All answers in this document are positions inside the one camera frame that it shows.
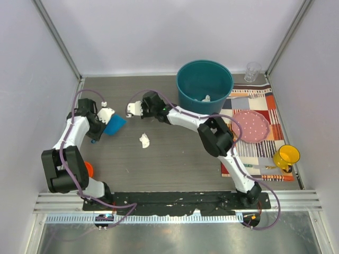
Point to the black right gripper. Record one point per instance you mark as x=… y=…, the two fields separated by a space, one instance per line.
x=143 y=107

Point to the blue plastic dustpan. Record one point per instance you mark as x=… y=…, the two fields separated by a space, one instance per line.
x=114 y=125

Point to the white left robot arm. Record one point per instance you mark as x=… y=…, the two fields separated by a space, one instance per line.
x=64 y=168

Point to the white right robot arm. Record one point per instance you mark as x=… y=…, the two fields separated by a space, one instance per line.
x=217 y=140

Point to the crumpled white paper scrap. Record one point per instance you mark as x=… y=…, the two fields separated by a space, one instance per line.
x=145 y=142
x=206 y=99

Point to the teal plastic waste bin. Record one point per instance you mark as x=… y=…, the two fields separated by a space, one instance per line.
x=199 y=78

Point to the orange plastic bowl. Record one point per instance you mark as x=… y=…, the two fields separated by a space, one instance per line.
x=89 y=168

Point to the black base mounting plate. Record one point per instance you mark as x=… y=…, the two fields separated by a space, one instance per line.
x=185 y=203

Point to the silver fork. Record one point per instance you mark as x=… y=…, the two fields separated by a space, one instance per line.
x=251 y=96

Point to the pink dotted plate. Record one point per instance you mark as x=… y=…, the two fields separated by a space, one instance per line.
x=255 y=127

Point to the clear drinking glass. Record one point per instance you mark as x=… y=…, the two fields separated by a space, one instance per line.
x=252 y=71

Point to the colourful striped placemat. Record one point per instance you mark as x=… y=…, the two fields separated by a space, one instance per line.
x=254 y=108

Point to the yellow mug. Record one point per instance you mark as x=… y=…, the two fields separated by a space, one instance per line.
x=285 y=157

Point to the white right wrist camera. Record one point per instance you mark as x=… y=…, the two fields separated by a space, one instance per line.
x=134 y=109

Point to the white cable duct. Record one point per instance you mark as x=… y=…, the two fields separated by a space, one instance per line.
x=95 y=218

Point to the aluminium frame rail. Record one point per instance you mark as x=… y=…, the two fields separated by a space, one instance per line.
x=289 y=200

